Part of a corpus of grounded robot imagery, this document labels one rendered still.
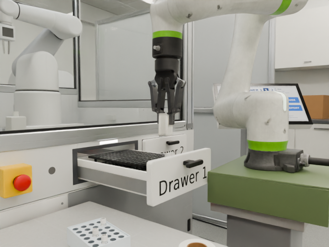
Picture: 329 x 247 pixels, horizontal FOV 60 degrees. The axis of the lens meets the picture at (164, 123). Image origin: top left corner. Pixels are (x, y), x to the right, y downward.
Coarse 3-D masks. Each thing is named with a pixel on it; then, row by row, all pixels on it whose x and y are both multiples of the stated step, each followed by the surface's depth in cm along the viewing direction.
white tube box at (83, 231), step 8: (80, 224) 64; (88, 224) 64; (96, 224) 64; (112, 224) 64; (72, 232) 60; (80, 232) 61; (88, 232) 60; (104, 232) 61; (112, 232) 60; (120, 232) 60; (72, 240) 60; (80, 240) 57; (88, 240) 57; (96, 240) 57; (112, 240) 58; (120, 240) 57; (128, 240) 58
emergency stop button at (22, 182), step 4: (20, 176) 69; (24, 176) 69; (28, 176) 70; (16, 180) 68; (20, 180) 68; (24, 180) 69; (28, 180) 70; (16, 184) 68; (20, 184) 68; (24, 184) 69; (28, 184) 70; (16, 188) 68; (20, 188) 68; (24, 188) 69
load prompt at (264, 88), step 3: (252, 87) 172; (255, 87) 172; (258, 87) 172; (261, 87) 172; (264, 87) 172; (267, 87) 172; (270, 87) 172; (273, 87) 172; (252, 90) 171; (255, 90) 171; (258, 90) 171; (261, 90) 171; (264, 90) 171; (267, 90) 171; (270, 90) 171; (273, 90) 171
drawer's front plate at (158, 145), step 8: (168, 136) 125; (176, 136) 128; (184, 136) 133; (144, 144) 112; (152, 144) 115; (160, 144) 119; (176, 144) 128; (184, 144) 133; (160, 152) 119; (176, 152) 128; (184, 152) 133
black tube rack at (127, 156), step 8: (112, 152) 100; (120, 152) 99; (128, 152) 99; (136, 152) 99; (144, 152) 99; (96, 160) 92; (104, 160) 87; (112, 160) 85; (120, 160) 85; (128, 160) 85; (136, 160) 85; (144, 160) 85; (136, 168) 81; (144, 168) 88
